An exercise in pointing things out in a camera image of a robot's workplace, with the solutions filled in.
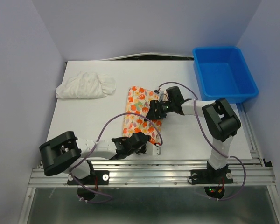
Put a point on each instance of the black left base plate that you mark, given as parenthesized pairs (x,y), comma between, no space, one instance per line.
(99,177)

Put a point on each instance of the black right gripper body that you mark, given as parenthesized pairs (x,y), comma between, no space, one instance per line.
(163,108)

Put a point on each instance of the blue plastic bin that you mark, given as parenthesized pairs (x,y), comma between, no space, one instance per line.
(222,72)

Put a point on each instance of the orange floral patterned skirt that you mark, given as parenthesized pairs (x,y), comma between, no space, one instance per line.
(137,107)

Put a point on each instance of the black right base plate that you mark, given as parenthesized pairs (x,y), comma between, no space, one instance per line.
(204,176)

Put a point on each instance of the white ruffled skirt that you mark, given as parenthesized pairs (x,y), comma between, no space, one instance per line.
(86,85)

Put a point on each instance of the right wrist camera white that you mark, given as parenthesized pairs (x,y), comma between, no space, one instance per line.
(162,95)

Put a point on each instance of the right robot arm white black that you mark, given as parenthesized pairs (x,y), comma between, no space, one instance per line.
(222,123)

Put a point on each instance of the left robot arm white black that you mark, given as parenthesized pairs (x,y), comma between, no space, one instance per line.
(67,153)

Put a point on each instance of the aluminium rail frame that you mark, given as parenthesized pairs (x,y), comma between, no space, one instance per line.
(158,192)

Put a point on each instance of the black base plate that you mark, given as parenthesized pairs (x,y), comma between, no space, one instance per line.
(99,177)
(204,176)

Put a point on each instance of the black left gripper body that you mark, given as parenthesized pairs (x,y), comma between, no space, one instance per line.
(142,149)

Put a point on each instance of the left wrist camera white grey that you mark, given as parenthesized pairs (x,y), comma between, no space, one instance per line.
(153,150)

